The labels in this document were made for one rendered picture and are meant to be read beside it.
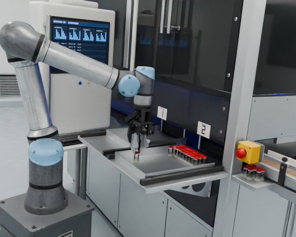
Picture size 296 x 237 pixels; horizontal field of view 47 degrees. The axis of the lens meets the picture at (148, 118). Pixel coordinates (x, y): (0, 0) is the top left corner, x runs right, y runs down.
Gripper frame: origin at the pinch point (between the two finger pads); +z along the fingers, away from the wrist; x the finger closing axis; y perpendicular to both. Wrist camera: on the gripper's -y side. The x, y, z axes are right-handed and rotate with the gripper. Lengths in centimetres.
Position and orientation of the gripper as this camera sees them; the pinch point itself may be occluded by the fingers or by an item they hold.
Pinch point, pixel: (136, 150)
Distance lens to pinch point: 145.8
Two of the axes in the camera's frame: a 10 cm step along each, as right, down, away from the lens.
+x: 8.5, -0.4, 5.2
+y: 5.2, 2.3, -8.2
